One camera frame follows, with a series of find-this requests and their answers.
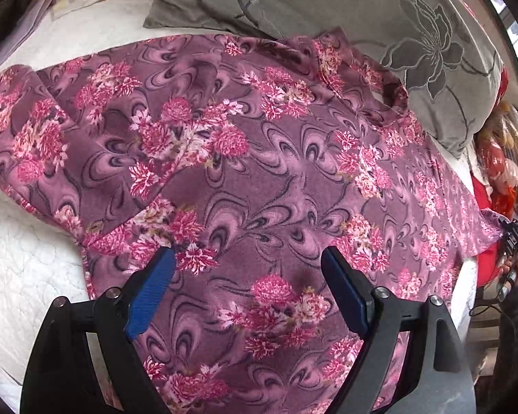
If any grey floral pillow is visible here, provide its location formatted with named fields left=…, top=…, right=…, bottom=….
left=144, top=0, right=503, bottom=156

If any doll in plastic bag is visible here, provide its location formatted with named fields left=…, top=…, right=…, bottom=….
left=474, top=101, right=518, bottom=220

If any red cloth at bedside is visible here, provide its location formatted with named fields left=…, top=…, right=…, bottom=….
left=470, top=172, right=517, bottom=289

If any purple floral garment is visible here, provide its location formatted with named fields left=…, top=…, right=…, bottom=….
left=0, top=30, right=501, bottom=413

